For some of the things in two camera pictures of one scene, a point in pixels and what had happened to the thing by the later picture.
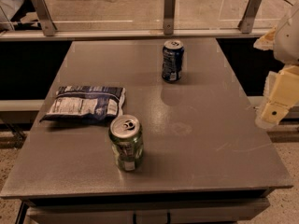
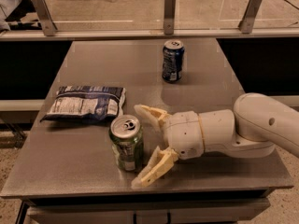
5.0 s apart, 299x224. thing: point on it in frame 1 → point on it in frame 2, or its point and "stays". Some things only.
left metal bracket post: x=46 y=19 stays
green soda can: x=126 y=134 stays
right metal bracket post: x=247 y=22 stays
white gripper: x=289 y=39 → x=183 y=133
